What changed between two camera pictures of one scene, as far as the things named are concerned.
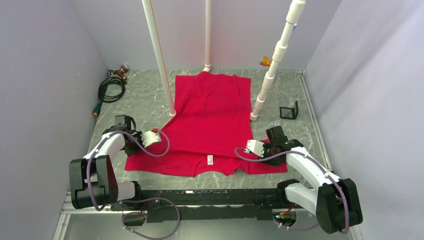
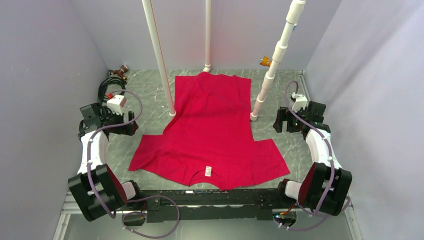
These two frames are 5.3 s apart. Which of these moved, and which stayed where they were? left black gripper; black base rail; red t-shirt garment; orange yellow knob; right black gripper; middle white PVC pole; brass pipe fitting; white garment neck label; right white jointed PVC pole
Moved: left black gripper; red t-shirt garment; white garment neck label; right black gripper
Stayed: orange yellow knob; middle white PVC pole; right white jointed PVC pole; brass pipe fitting; black base rail
